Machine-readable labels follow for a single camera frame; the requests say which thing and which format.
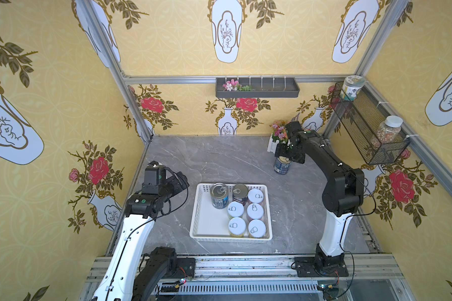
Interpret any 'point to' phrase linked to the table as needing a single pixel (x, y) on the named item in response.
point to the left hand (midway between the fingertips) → (170, 182)
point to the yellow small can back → (236, 227)
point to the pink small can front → (255, 195)
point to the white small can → (235, 209)
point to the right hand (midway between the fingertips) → (290, 154)
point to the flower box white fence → (278, 136)
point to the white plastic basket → (210, 224)
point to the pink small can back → (255, 211)
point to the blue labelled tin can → (220, 195)
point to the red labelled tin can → (240, 191)
